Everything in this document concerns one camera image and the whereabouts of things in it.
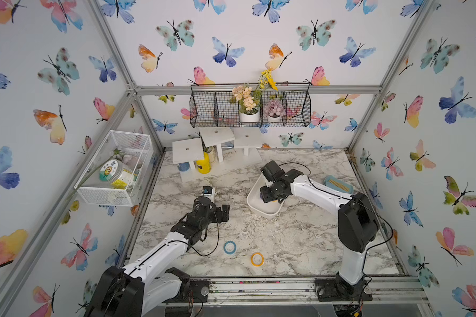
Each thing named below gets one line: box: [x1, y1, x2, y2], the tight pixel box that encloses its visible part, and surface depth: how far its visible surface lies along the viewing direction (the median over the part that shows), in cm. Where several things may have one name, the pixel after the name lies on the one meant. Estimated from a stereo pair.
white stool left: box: [171, 137, 205, 170], surface depth 101 cm
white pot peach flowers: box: [228, 85, 262, 123], surface depth 85 cm
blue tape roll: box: [223, 240, 237, 255], surface depth 86 cm
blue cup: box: [177, 161, 191, 172], surface depth 107 cm
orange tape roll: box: [250, 252, 265, 268], surface depth 82 cm
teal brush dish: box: [323, 175, 354, 195], surface depth 106 cm
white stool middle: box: [198, 126, 236, 163], surface depth 98 cm
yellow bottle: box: [196, 151, 211, 175], surface depth 105 cm
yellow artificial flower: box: [259, 69, 279, 91], surface depth 84 cm
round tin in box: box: [99, 159, 124, 182], surface depth 65 cm
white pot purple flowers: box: [263, 99, 287, 123], surface depth 90 cm
